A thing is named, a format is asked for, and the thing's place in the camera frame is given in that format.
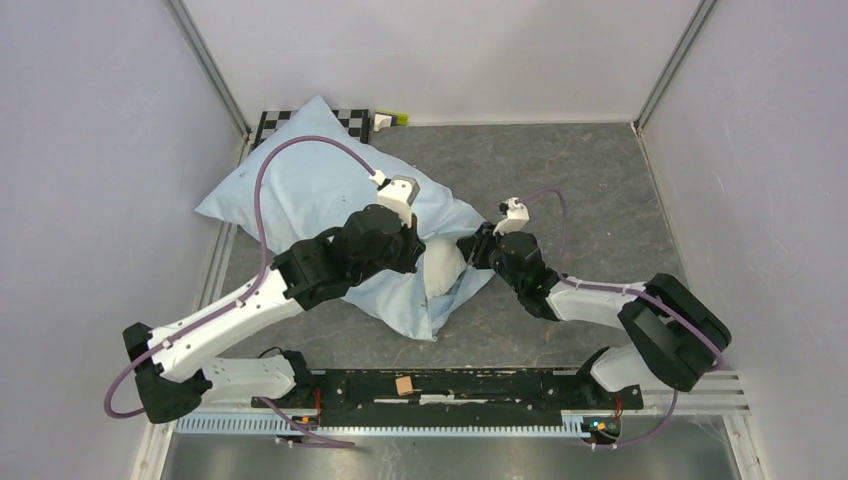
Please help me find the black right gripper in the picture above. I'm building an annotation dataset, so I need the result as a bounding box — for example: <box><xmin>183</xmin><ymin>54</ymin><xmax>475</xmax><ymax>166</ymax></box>
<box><xmin>457</xmin><ymin>221</ymin><xmax>524</xmax><ymax>293</ymax></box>

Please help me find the white pillow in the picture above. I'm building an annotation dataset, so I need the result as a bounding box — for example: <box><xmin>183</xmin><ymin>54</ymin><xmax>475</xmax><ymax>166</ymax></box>
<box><xmin>421</xmin><ymin>236</ymin><xmax>466</xmax><ymax>300</ymax></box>

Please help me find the light blue pillowcase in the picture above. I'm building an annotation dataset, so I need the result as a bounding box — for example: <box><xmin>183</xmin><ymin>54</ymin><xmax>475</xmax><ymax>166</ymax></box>
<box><xmin>195</xmin><ymin>96</ymin><xmax>494</xmax><ymax>340</ymax></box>

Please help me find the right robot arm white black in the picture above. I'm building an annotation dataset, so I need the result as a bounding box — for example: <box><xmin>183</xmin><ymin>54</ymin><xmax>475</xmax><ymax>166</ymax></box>
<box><xmin>457</xmin><ymin>223</ymin><xmax>732</xmax><ymax>408</ymax></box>

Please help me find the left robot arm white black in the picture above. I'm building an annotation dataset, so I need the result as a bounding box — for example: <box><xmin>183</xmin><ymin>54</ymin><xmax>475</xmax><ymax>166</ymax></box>
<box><xmin>123</xmin><ymin>204</ymin><xmax>425</xmax><ymax>424</ymax></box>

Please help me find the small white green block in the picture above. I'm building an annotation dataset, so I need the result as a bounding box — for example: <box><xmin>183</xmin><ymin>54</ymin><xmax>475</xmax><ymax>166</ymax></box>
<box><xmin>372</xmin><ymin>110</ymin><xmax>409</xmax><ymax>132</ymax></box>

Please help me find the black white checkerboard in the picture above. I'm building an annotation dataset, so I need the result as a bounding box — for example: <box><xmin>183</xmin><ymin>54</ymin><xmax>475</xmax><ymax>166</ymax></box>
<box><xmin>250</xmin><ymin>109</ymin><xmax>372</xmax><ymax>151</ymax></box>

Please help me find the small wooden cube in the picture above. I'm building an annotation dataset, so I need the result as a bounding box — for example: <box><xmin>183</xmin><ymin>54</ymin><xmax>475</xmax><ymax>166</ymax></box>
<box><xmin>395</xmin><ymin>376</ymin><xmax>414</xmax><ymax>396</ymax></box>

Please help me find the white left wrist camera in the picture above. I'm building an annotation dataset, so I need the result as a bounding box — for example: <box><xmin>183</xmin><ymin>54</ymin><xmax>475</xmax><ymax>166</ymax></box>
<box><xmin>369</xmin><ymin>170</ymin><xmax>420</xmax><ymax>228</ymax></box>

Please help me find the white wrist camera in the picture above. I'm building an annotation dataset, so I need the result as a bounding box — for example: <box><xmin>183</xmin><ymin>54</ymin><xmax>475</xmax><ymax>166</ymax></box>
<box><xmin>369</xmin><ymin>170</ymin><xmax>420</xmax><ymax>228</ymax></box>
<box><xmin>493</xmin><ymin>197</ymin><xmax>529</xmax><ymax>235</ymax></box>

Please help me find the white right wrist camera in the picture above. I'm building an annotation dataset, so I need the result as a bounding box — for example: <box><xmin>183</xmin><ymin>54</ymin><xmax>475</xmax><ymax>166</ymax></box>
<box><xmin>493</xmin><ymin>197</ymin><xmax>529</xmax><ymax>235</ymax></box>

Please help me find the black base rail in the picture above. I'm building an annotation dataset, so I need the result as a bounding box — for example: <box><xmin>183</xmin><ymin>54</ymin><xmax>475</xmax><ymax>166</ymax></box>
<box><xmin>273</xmin><ymin>368</ymin><xmax>644</xmax><ymax>427</ymax></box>

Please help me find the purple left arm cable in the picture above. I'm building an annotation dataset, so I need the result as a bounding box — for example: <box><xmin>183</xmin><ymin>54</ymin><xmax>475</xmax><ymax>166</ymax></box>
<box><xmin>103</xmin><ymin>135</ymin><xmax>380</xmax><ymax>420</ymax></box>

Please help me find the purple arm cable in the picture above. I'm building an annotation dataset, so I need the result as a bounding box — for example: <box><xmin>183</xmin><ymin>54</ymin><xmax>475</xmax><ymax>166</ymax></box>
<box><xmin>103</xmin><ymin>135</ymin><xmax>380</xmax><ymax>420</ymax></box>
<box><xmin>516</xmin><ymin>188</ymin><xmax>727</xmax><ymax>372</ymax></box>

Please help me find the white slotted cable duct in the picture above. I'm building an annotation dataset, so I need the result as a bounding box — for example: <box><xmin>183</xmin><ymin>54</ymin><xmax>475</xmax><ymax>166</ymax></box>
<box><xmin>173</xmin><ymin>413</ymin><xmax>591</xmax><ymax>439</ymax></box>

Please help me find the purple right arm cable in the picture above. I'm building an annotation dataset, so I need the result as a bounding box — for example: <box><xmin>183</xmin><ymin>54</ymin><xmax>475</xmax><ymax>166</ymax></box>
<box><xmin>516</xmin><ymin>188</ymin><xmax>727</xmax><ymax>372</ymax></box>

